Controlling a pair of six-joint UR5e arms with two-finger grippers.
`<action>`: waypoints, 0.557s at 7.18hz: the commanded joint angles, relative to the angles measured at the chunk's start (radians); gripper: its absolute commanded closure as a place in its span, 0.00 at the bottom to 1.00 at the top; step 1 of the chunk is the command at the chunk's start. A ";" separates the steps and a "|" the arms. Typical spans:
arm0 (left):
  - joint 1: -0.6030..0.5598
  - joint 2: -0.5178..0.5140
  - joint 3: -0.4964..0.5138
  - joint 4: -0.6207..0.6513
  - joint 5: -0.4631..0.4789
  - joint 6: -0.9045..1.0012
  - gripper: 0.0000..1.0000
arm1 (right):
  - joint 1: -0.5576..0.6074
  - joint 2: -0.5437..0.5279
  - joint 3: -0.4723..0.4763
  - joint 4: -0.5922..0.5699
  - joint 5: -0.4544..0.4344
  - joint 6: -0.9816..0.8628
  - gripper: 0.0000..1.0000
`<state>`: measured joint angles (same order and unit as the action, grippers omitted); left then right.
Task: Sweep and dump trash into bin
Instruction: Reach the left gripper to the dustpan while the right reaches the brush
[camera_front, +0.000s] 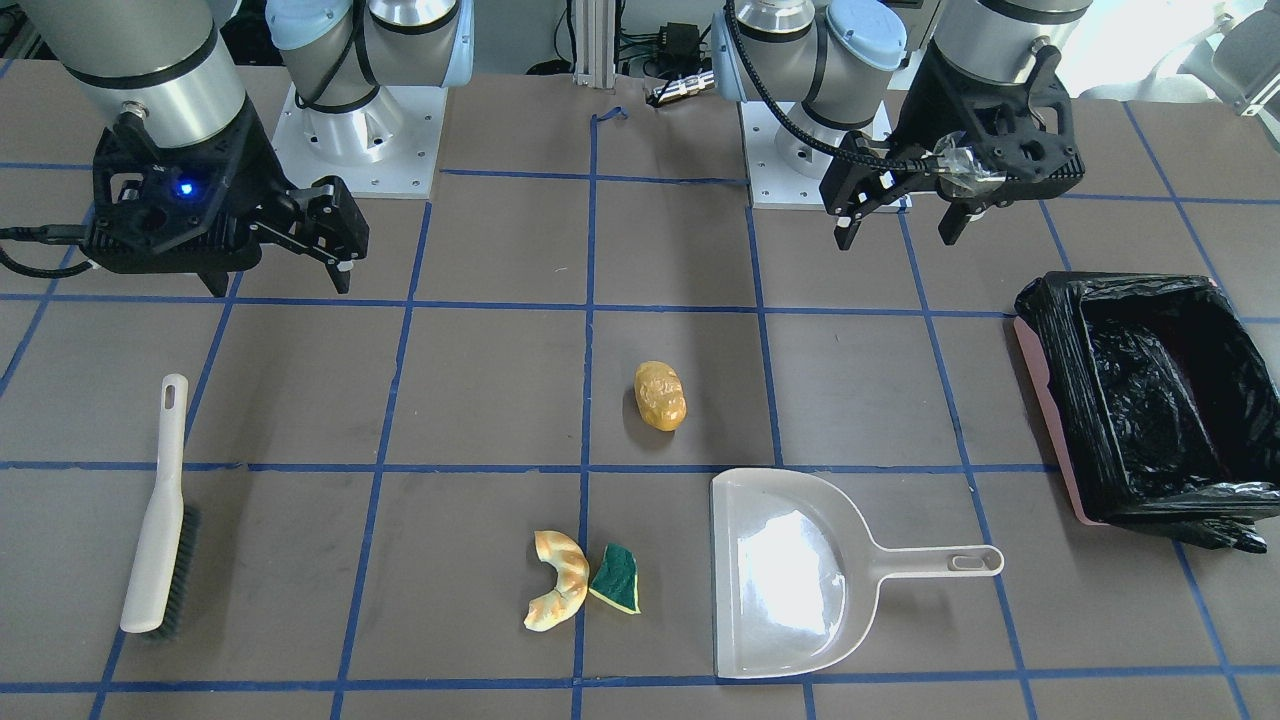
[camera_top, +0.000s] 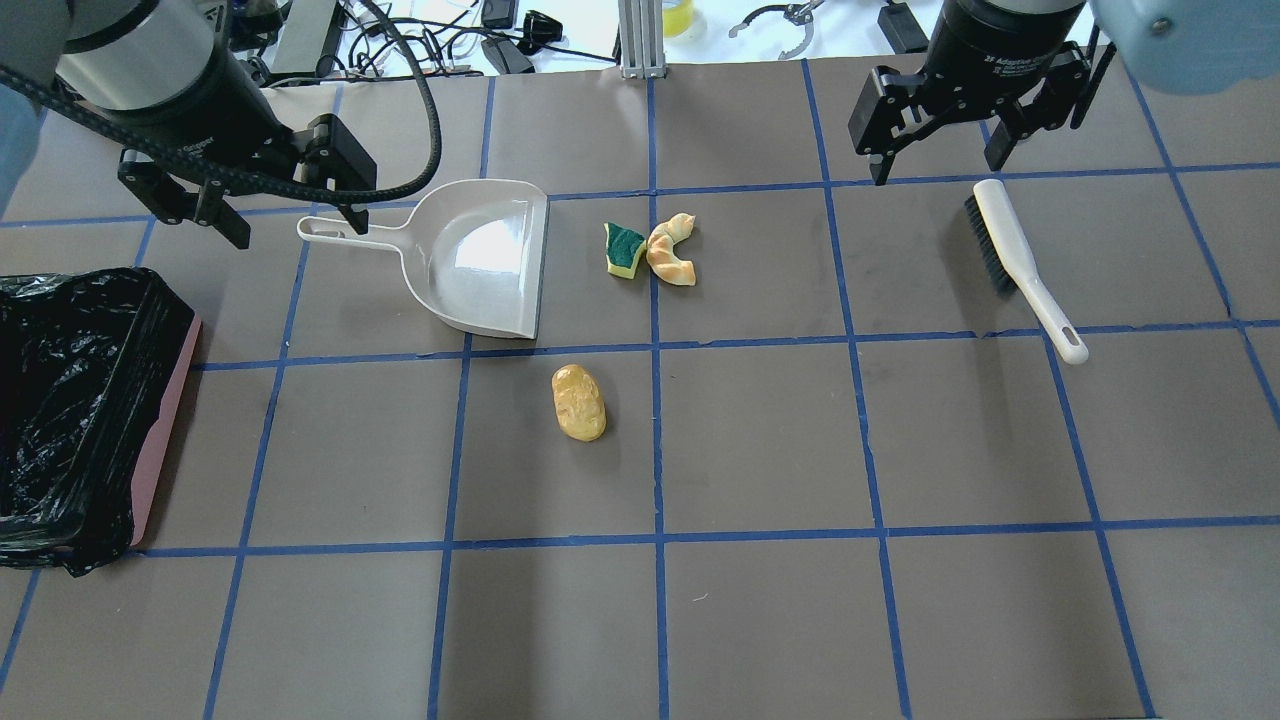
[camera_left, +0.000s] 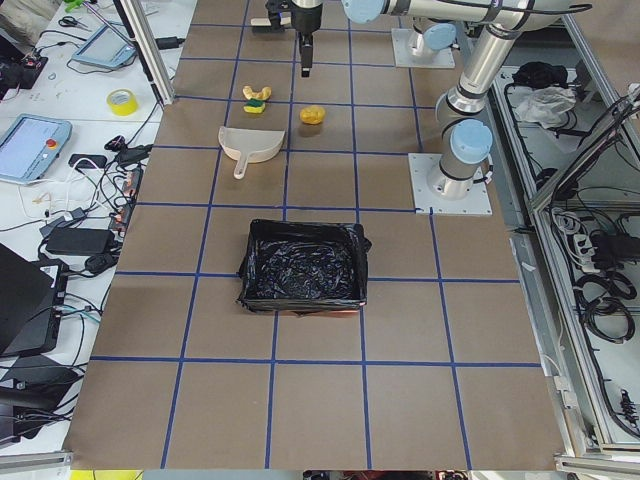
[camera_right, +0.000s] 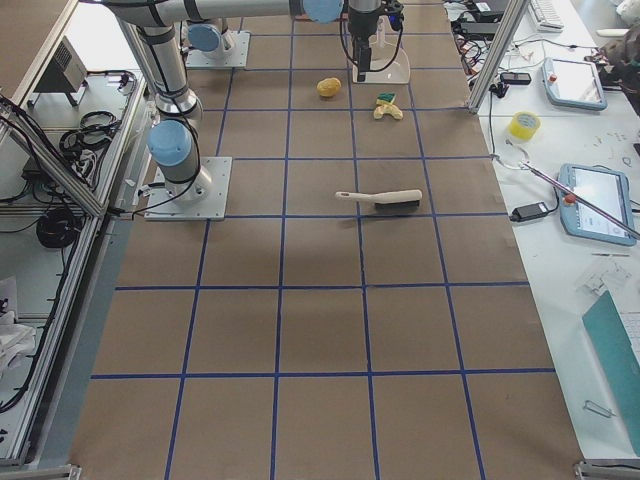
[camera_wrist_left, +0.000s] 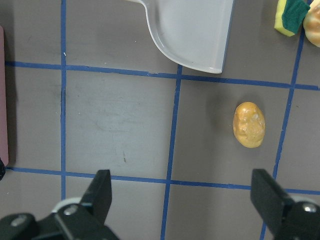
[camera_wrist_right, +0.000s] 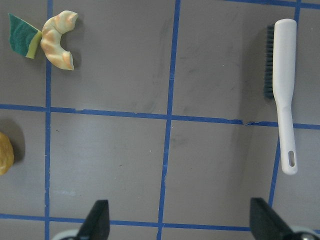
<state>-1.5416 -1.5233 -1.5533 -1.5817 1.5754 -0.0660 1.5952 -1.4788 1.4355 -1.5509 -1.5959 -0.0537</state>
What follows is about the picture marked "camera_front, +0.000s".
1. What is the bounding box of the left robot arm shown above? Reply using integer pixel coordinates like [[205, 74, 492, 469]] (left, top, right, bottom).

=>
[[712, 1, 1089, 250]]

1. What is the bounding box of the beige hand brush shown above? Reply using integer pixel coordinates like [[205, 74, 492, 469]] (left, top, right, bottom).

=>
[[119, 373, 201, 641]]

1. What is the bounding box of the yellow potato-like trash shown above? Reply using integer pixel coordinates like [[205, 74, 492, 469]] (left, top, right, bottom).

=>
[[634, 360, 689, 432]]

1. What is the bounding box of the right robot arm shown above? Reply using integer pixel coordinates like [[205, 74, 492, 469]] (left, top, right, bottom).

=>
[[3, 1, 475, 297]]

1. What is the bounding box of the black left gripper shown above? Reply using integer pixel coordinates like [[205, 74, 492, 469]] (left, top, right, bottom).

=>
[[819, 44, 1085, 251]]

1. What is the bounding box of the green yellow sponge piece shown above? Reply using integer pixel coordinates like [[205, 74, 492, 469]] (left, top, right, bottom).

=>
[[588, 542, 641, 615]]

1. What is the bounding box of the beige plastic dustpan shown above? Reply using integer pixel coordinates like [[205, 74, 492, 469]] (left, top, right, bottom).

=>
[[710, 468, 1005, 680]]

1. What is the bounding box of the aluminium frame post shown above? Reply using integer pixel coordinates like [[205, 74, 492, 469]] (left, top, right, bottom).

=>
[[568, 1, 622, 91]]

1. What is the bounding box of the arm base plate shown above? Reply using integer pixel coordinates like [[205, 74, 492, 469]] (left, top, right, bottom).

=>
[[739, 101, 891, 211], [271, 86, 449, 200]]

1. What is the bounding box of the pink bin with black bag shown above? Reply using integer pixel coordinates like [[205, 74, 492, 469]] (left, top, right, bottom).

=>
[[1014, 272, 1279, 553]]

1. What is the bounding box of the croissant-shaped bread piece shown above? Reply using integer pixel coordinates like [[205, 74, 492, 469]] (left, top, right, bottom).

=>
[[524, 530, 590, 632]]

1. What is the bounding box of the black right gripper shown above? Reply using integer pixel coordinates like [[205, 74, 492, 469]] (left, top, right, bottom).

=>
[[82, 99, 370, 299]]

